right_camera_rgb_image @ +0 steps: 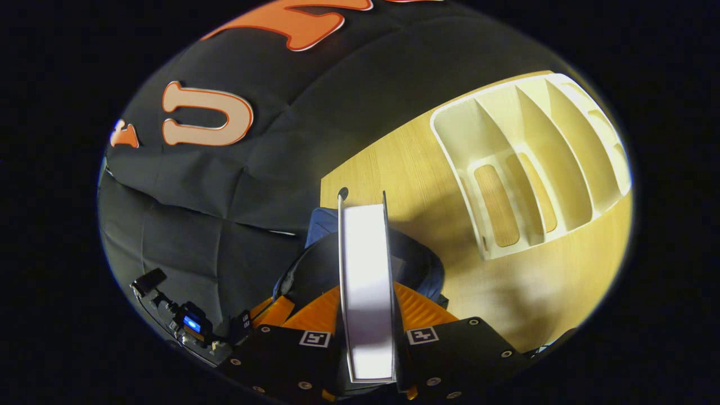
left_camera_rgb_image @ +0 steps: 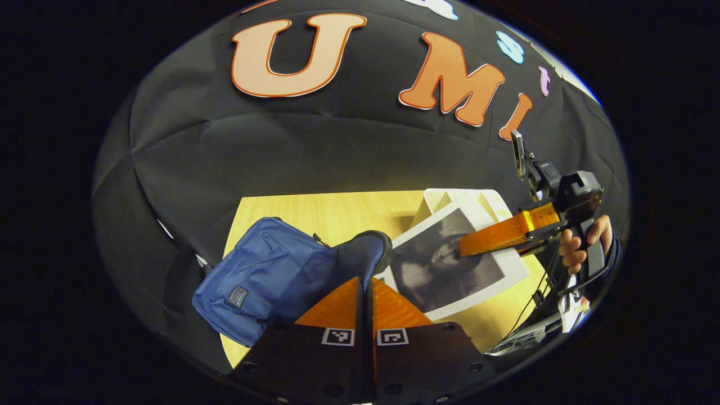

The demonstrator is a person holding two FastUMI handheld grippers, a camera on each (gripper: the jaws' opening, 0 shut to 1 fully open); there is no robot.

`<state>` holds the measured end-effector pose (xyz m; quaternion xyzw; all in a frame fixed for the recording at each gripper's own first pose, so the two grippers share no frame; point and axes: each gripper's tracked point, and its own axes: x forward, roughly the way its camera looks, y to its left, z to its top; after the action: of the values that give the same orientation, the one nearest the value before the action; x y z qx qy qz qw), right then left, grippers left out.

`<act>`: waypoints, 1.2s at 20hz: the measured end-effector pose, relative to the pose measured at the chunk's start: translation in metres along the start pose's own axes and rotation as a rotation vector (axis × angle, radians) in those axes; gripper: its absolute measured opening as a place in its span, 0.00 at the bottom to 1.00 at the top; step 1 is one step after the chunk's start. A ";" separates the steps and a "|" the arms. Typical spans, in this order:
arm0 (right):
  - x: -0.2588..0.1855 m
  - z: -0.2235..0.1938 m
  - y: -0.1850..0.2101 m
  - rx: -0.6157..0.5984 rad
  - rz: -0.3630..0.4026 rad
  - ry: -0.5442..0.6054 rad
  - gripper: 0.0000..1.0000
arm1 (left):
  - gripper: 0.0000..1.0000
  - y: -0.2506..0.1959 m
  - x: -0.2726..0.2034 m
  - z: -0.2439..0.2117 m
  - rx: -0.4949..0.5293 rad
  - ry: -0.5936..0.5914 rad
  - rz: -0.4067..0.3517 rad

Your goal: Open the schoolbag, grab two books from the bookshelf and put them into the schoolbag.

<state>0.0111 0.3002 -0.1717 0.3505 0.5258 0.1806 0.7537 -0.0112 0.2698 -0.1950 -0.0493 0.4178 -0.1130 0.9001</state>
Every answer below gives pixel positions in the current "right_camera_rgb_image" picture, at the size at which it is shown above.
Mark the grey cover book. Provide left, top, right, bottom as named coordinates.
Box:
left=336, top=190, right=399, bottom=384

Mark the blue schoolbag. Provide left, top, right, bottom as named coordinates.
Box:
left=273, top=207, right=449, bottom=332

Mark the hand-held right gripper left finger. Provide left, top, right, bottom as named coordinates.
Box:
left=217, top=284, right=347, bottom=405

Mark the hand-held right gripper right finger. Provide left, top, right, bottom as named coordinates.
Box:
left=393, top=281, right=529, bottom=403

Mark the white bookshelf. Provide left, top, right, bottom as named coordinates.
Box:
left=430, top=72, right=632, bottom=261

